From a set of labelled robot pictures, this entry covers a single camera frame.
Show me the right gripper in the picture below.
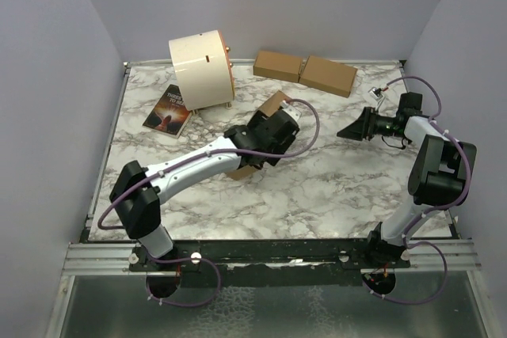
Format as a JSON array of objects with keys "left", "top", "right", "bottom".
[{"left": 337, "top": 107, "right": 403, "bottom": 141}]

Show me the brown cardboard box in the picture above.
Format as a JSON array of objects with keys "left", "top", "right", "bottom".
[{"left": 227, "top": 91, "right": 291, "bottom": 180}]

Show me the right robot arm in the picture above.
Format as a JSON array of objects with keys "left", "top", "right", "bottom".
[{"left": 337, "top": 92, "right": 477, "bottom": 268}]

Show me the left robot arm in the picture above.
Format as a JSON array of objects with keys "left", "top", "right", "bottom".
[{"left": 109, "top": 106, "right": 300, "bottom": 271}]

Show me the cream cylindrical container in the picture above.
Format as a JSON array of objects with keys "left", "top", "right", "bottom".
[{"left": 168, "top": 30, "right": 235, "bottom": 112}]

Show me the dark paperback book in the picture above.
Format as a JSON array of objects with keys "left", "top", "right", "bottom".
[{"left": 143, "top": 84, "right": 192, "bottom": 139}]

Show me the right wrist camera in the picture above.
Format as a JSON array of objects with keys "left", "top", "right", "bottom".
[{"left": 368, "top": 87, "right": 385, "bottom": 108}]

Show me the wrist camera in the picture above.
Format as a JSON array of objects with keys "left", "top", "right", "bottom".
[
  {"left": 280, "top": 101, "right": 301, "bottom": 122},
  {"left": 368, "top": 87, "right": 385, "bottom": 108}
]

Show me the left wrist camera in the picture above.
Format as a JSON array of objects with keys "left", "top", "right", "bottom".
[{"left": 280, "top": 101, "right": 301, "bottom": 122}]

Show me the aluminium table frame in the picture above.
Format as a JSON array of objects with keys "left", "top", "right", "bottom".
[{"left": 47, "top": 60, "right": 502, "bottom": 337}]

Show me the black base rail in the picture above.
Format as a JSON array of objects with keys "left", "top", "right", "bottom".
[{"left": 129, "top": 238, "right": 410, "bottom": 287}]

